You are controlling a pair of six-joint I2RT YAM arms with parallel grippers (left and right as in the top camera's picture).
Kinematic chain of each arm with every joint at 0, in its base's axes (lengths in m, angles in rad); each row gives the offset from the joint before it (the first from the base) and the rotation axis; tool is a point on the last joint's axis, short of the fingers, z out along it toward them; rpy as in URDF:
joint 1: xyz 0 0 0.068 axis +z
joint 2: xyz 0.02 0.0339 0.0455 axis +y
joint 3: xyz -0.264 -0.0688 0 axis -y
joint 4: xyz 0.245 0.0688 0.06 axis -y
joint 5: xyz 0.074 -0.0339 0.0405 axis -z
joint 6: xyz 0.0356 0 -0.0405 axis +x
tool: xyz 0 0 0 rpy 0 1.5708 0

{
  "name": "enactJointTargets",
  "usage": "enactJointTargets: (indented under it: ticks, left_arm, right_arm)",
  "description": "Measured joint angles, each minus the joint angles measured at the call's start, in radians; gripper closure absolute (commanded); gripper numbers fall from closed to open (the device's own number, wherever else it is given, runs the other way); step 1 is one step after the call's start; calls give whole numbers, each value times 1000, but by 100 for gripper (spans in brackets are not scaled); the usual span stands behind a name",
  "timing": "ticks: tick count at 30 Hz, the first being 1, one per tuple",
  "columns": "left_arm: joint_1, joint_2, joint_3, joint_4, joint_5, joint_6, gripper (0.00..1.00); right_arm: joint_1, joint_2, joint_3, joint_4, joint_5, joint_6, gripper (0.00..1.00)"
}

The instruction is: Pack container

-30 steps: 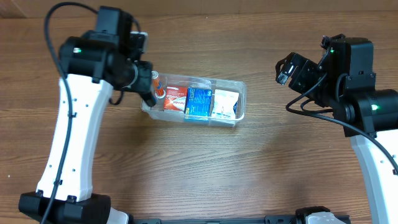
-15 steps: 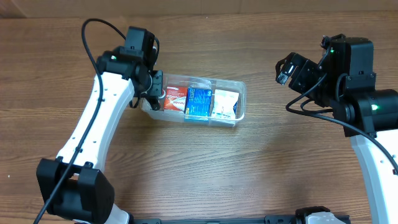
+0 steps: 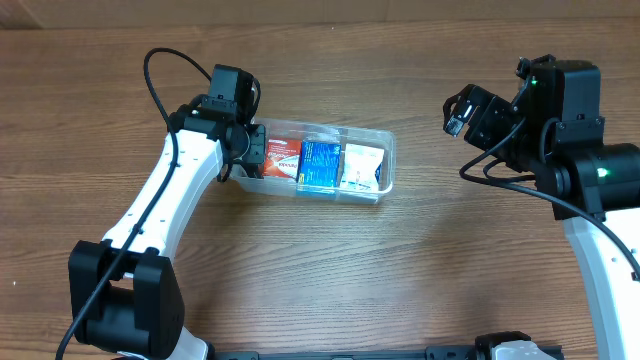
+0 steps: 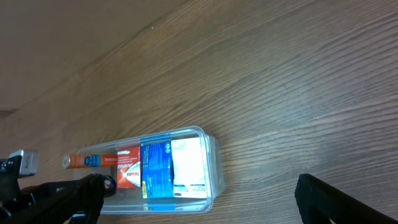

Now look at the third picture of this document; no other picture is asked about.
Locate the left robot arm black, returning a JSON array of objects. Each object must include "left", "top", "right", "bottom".
[{"left": 56, "top": 65, "right": 265, "bottom": 359}]

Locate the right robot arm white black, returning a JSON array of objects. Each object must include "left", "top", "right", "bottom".
[{"left": 443, "top": 55, "right": 639, "bottom": 359}]

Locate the white medicine box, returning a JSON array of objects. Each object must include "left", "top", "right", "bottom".
[{"left": 340, "top": 144, "right": 385, "bottom": 192}]

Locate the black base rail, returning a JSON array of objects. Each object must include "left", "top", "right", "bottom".
[{"left": 214, "top": 345, "right": 477, "bottom": 360}]

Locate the blue lozenge box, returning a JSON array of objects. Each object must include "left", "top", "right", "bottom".
[{"left": 297, "top": 141, "right": 342, "bottom": 194}]

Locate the red medicine box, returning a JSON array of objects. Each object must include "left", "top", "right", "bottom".
[{"left": 263, "top": 138, "right": 302, "bottom": 180}]

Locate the clear plastic container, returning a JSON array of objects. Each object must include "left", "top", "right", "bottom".
[{"left": 231, "top": 118, "right": 396, "bottom": 204}]

